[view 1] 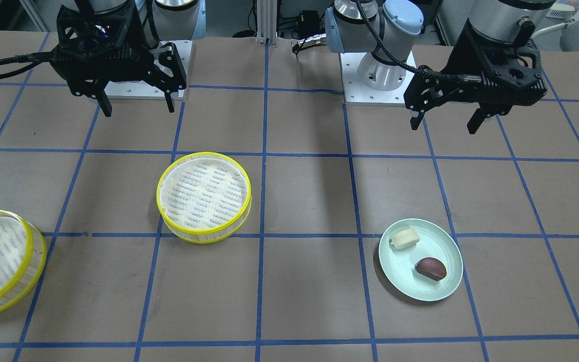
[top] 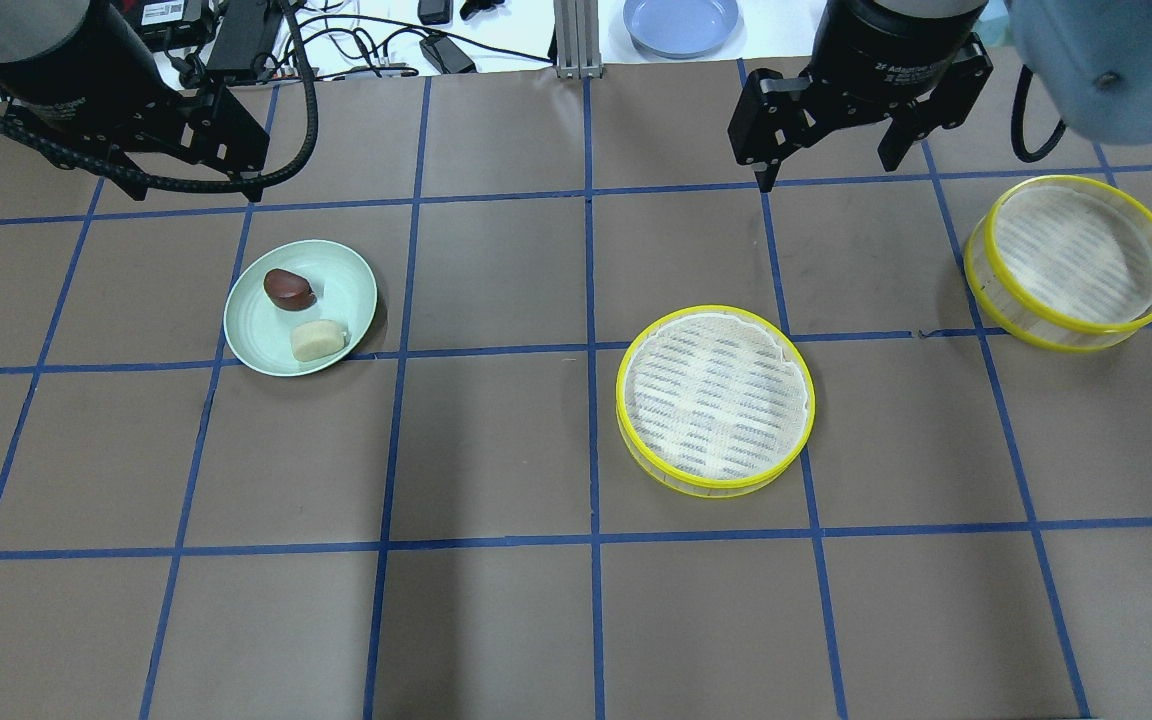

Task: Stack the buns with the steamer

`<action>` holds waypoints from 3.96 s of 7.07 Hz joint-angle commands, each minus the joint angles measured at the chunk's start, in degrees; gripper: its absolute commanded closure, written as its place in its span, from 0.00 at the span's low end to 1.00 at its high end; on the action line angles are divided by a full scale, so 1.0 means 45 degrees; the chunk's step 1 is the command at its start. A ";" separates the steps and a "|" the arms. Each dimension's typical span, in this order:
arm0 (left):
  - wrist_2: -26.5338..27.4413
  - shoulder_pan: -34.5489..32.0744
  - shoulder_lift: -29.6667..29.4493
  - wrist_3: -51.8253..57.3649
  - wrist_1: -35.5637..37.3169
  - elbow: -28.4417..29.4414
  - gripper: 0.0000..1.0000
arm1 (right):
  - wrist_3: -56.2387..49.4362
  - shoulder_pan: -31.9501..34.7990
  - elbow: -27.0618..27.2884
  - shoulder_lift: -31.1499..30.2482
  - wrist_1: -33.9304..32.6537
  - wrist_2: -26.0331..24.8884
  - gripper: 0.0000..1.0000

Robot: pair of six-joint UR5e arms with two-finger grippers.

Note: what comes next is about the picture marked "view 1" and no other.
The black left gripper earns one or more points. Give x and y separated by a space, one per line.
456 64

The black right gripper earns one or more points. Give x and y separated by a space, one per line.
168 61

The yellow steamer basket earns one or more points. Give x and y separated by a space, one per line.
204 197

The white bun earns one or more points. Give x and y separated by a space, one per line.
404 239

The yellow steamer basket side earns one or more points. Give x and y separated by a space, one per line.
23 254

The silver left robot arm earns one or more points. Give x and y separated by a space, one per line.
388 31

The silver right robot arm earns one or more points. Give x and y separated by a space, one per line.
164 21

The dark brown bun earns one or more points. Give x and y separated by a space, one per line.
432 268

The light green plate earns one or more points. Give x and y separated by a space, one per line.
399 265

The aluminium frame post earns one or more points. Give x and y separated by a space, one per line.
266 21

